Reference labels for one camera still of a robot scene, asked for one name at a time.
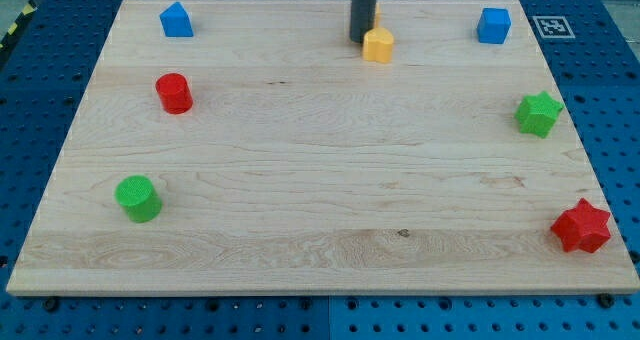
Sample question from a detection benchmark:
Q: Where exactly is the light wooden board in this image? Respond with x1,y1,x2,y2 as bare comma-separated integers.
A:
7,0,639,297

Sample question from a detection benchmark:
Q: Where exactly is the yellow heart block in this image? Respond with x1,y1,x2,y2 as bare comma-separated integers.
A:
362,27,394,63

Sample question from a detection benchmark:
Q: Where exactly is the red cylinder block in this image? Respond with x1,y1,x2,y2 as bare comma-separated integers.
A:
155,73,193,115

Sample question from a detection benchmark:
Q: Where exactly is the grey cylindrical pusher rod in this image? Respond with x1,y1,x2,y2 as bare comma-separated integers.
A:
349,0,377,43

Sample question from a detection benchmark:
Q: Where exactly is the green cylinder block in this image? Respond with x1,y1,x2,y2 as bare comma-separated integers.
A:
114,175,163,223

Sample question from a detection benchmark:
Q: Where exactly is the blue pentagon block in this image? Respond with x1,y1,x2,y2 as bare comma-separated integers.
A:
159,2,194,37

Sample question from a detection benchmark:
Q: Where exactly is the blue cube block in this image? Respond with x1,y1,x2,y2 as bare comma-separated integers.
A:
476,8,511,44

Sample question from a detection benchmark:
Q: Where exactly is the green star block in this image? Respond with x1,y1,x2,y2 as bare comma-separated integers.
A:
514,91,564,138

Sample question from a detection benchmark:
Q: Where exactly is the white fiducial marker tag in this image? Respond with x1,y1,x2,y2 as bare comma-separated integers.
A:
533,15,575,39

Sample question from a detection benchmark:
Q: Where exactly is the red star block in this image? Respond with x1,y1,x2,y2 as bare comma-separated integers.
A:
550,198,611,253

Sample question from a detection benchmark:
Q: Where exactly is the black bolt left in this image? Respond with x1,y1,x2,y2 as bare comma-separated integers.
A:
42,297,60,313

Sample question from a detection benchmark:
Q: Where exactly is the black bolt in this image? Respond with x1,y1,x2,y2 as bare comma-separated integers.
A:
596,293,616,309
42,297,60,313

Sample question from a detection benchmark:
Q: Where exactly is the black bolt right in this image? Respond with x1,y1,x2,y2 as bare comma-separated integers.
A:
596,293,616,309

